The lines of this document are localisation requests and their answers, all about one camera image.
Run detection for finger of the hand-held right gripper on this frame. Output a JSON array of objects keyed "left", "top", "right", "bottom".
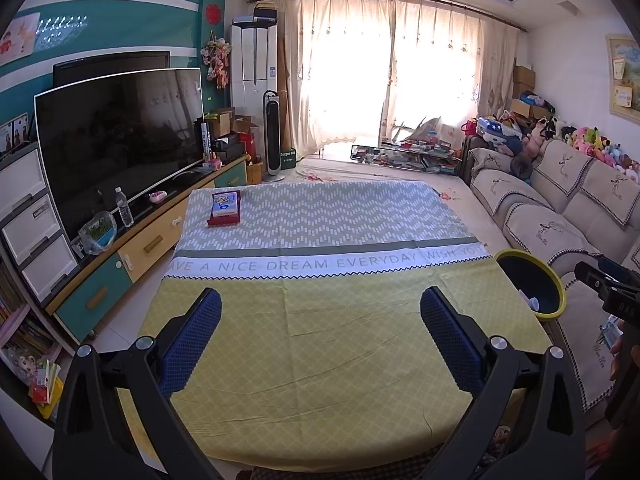
[
  {"left": 573, "top": 261, "right": 619, "bottom": 295},
  {"left": 597, "top": 257, "right": 640, "bottom": 287}
]

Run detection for row of plush toys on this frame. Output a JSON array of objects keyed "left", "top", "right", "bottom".
[{"left": 520, "top": 115, "right": 640, "bottom": 184}]

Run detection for teal yellow television cabinet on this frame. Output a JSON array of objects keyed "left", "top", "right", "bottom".
[{"left": 44, "top": 154, "right": 251, "bottom": 347}]

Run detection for wall photo prints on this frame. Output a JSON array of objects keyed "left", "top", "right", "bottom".
[{"left": 0, "top": 114, "right": 31, "bottom": 159}]

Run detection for white standing air conditioner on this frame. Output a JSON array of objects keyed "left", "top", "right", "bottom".
[{"left": 229, "top": 16, "right": 279, "bottom": 162}]

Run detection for plastic bag of greens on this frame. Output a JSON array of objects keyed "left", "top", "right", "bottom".
[{"left": 78, "top": 211, "right": 119, "bottom": 255}]

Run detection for white plastic drawer unit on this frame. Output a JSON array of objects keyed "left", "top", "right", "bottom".
[{"left": 0, "top": 141, "right": 82, "bottom": 307}]

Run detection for stack of paper folders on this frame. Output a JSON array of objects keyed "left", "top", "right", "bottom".
[{"left": 600, "top": 314, "right": 624, "bottom": 349}]

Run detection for sheer cream curtains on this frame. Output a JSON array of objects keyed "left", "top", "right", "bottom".
[{"left": 276, "top": 0, "right": 519, "bottom": 152}]

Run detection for cartoon wall poster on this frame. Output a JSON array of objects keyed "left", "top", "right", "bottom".
[{"left": 0, "top": 11, "right": 42, "bottom": 67}]

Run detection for blue star print bag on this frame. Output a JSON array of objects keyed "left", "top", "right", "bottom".
[{"left": 474, "top": 116, "right": 522, "bottom": 147}]

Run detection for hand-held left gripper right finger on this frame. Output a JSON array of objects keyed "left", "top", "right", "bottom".
[{"left": 419, "top": 286, "right": 587, "bottom": 480}]

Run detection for bookshelf with books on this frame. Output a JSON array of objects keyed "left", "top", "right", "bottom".
[{"left": 0, "top": 240, "right": 67, "bottom": 422}]

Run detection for black flat television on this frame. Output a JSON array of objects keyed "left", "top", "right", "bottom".
[{"left": 52, "top": 50, "right": 171, "bottom": 89}]

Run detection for red canister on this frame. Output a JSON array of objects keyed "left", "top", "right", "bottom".
[{"left": 239, "top": 131, "right": 259, "bottom": 162}]

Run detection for grey neck pillow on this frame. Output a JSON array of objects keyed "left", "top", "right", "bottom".
[{"left": 509, "top": 151, "right": 534, "bottom": 179}]

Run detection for hanging flower garland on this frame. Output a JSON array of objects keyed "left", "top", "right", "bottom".
[{"left": 200, "top": 31, "right": 234, "bottom": 89}]

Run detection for beige sofa with covers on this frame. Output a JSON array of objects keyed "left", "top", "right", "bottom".
[{"left": 459, "top": 136, "right": 640, "bottom": 413}]

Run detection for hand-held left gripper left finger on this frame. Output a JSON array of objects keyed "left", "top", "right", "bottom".
[{"left": 52, "top": 287, "right": 223, "bottom": 480}]

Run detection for glass table with books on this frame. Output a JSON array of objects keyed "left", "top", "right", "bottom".
[{"left": 350, "top": 139, "right": 462, "bottom": 174}]

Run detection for stacked cardboard boxes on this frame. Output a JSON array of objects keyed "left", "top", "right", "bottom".
[{"left": 509, "top": 64, "right": 552, "bottom": 122}]

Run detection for black silver tower fan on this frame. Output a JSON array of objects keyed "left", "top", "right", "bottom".
[{"left": 263, "top": 89, "right": 287, "bottom": 183}]

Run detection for person's right hand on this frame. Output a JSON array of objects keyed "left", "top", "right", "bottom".
[{"left": 608, "top": 332, "right": 627, "bottom": 384}]

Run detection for tissue box in red holder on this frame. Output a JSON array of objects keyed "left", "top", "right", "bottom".
[{"left": 207, "top": 189, "right": 243, "bottom": 228}]

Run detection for clear water bottle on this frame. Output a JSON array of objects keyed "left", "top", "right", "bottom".
[{"left": 114, "top": 187, "right": 135, "bottom": 228}]

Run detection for yellow round bin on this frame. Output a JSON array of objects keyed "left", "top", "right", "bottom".
[{"left": 494, "top": 248, "right": 569, "bottom": 322}]

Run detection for boxes on television cabinet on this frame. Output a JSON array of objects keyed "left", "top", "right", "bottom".
[{"left": 201, "top": 106, "right": 259, "bottom": 162}]

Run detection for large curved television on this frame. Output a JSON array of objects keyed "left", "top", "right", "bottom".
[{"left": 33, "top": 67, "right": 205, "bottom": 242}]

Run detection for framed flower painting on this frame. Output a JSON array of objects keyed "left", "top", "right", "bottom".
[{"left": 604, "top": 33, "right": 640, "bottom": 127}]

